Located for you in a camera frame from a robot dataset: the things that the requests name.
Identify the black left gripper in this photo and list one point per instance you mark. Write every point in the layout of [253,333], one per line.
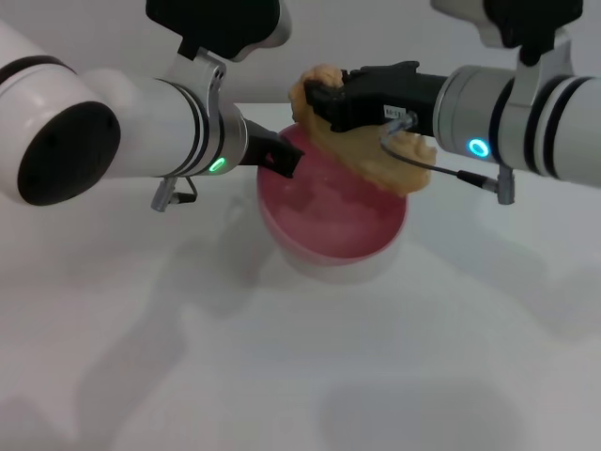
[258,145]

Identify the orange ridged bread loaf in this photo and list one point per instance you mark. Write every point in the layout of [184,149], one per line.
[357,150]

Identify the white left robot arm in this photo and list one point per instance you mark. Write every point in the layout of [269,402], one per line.
[94,117]

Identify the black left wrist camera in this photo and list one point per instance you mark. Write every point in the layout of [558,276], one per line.
[211,23]

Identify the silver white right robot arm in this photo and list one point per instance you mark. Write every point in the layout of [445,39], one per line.
[540,122]

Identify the pink plastic bowl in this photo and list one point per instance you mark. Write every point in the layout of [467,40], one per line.
[328,225]

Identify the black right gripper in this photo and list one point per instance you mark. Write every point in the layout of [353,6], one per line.
[389,94]

